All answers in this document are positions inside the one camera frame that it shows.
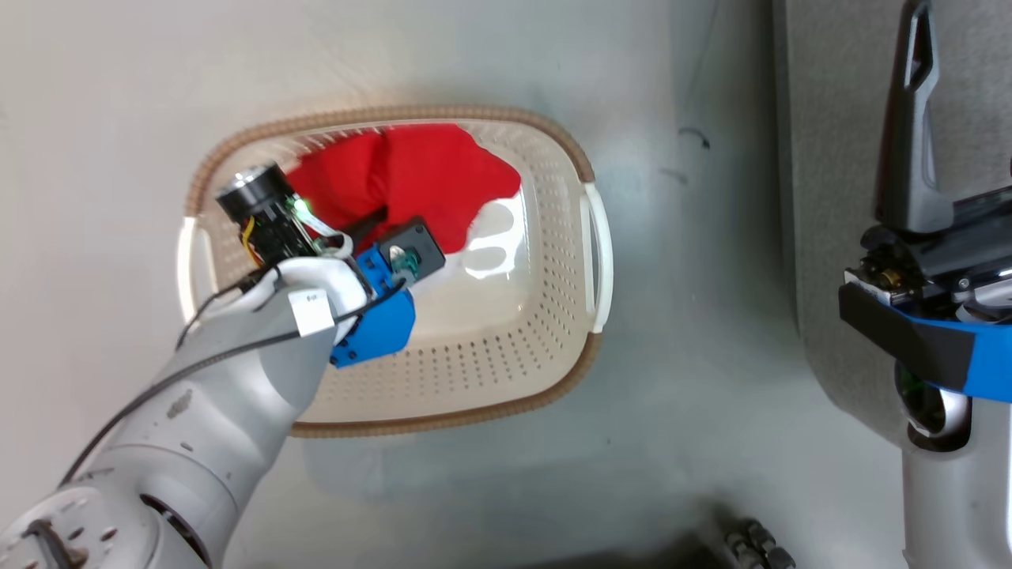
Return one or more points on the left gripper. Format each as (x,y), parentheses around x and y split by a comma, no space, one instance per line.
(269,213)

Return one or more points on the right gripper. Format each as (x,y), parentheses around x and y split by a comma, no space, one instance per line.
(933,261)

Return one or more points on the red jersey garment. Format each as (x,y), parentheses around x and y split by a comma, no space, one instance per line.
(427,182)

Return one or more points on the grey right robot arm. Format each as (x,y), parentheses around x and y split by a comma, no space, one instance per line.
(957,498)

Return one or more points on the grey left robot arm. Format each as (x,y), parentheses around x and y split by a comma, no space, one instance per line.
(198,442)

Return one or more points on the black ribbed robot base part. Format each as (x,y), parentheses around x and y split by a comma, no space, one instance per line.
(751,545)

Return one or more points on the grey fabric sofa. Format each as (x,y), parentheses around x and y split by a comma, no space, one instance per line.
(838,197)

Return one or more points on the white label tag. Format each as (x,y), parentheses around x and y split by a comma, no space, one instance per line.
(310,312)

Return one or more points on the beige perforated laundry basket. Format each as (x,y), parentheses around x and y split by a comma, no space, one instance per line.
(490,348)

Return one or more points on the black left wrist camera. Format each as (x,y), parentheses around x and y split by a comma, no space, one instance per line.
(415,249)

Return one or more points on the blue right camera mount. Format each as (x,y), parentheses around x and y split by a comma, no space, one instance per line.
(917,340)

